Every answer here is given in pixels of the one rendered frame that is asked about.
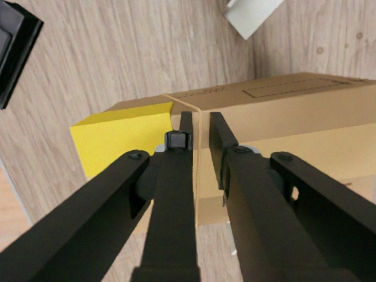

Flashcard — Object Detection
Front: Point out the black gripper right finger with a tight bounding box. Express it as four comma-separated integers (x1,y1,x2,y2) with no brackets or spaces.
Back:
209,112,376,282

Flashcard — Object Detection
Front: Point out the grey l-shaped corner guard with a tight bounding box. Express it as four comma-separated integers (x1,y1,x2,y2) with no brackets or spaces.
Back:
225,222,236,255

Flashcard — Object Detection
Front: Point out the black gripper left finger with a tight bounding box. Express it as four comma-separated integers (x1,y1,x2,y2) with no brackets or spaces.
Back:
0,111,202,282

